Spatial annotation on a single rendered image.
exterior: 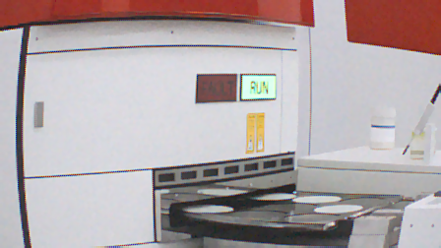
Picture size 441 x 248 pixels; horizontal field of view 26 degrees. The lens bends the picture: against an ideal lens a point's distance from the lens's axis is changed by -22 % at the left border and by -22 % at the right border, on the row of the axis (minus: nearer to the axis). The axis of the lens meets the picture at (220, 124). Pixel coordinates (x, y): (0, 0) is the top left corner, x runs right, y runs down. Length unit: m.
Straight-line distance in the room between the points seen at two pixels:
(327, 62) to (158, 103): 3.62
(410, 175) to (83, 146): 0.71
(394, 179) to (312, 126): 3.23
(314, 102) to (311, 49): 0.25
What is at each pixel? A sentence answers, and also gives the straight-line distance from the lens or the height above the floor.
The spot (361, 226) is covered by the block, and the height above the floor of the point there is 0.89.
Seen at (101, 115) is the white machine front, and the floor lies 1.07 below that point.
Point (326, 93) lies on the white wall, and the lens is 5.44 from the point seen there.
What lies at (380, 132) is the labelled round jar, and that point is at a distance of 2.42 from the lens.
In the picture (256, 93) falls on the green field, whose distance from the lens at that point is 2.08.
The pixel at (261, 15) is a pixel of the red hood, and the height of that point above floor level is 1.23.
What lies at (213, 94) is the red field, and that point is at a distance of 1.97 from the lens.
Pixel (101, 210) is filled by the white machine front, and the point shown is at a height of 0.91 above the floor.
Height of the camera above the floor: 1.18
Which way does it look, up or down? 4 degrees down
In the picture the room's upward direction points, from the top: 2 degrees clockwise
